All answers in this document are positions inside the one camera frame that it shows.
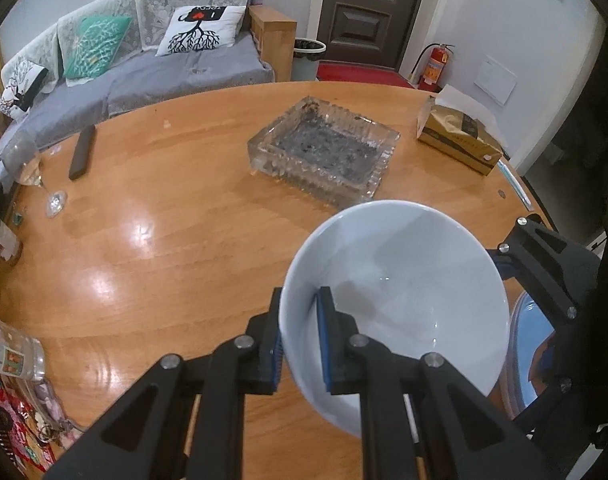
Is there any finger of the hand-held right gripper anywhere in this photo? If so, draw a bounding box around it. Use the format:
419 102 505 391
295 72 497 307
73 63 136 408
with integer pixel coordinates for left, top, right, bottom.
486 215 602 322
513 376 586 442

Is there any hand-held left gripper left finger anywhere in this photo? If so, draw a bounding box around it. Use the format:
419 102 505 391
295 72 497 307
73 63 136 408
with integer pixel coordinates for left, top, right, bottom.
44 287 286 480

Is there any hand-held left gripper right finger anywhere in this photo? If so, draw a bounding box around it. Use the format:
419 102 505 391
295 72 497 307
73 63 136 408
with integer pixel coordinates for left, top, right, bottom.
314 287 535 480

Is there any blue plate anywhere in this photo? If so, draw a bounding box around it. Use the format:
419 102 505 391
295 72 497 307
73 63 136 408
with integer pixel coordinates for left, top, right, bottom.
501 291 557 418

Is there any white bowl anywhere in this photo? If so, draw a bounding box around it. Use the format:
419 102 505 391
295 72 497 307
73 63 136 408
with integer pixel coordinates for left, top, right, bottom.
278 200 511 438

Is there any gold tissue box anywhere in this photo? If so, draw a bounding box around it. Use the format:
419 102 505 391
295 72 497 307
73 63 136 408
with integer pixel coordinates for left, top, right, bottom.
415 85 506 177

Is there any glass ashtray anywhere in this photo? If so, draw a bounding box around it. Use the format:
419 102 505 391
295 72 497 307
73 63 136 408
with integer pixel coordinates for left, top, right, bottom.
247 96 401 211

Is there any red fire extinguisher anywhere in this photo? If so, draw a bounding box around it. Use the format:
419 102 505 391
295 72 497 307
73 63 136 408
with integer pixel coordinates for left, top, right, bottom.
409 43 456 93

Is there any red door mat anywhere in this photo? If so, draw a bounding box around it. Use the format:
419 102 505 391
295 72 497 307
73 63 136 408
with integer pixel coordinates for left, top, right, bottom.
316 61 417 90

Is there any red printed packet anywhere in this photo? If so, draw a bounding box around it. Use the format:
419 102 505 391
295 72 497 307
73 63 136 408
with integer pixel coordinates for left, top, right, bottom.
0 377 85 473

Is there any printed glass cup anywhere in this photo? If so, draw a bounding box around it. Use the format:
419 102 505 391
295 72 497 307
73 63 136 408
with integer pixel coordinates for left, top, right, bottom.
0 309 46 381

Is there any black remote control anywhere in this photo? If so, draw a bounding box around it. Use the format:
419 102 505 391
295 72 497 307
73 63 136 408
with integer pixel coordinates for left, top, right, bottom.
68 125 98 182

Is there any trash bin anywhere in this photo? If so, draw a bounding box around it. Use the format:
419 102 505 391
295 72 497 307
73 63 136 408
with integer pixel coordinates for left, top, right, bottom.
291 38 327 82

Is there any dark brown door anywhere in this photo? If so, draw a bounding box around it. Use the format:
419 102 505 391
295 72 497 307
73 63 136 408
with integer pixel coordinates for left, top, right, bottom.
316 0 432 72

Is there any small glass bottle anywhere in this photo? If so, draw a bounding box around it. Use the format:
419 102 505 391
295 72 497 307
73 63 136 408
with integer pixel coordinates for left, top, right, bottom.
0 210 24 263

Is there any grey sofa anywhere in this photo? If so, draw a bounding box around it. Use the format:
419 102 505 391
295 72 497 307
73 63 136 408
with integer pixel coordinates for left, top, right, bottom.
0 0 297 161

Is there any wine glass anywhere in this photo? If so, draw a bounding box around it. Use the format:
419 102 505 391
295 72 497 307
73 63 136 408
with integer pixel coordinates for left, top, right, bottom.
0 132 69 219

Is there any white tree print pillow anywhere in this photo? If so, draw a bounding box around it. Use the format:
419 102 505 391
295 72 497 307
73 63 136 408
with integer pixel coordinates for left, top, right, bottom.
155 5 247 58

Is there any teal patterned pillow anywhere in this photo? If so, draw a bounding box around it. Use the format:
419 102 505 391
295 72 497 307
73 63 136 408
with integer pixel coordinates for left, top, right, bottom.
61 15 133 87

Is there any black and white pillow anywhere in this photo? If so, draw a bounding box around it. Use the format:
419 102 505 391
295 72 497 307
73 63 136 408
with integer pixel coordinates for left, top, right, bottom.
0 60 50 121

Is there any white wall panel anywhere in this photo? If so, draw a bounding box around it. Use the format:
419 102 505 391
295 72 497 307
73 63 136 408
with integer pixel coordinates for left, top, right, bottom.
473 56 518 107

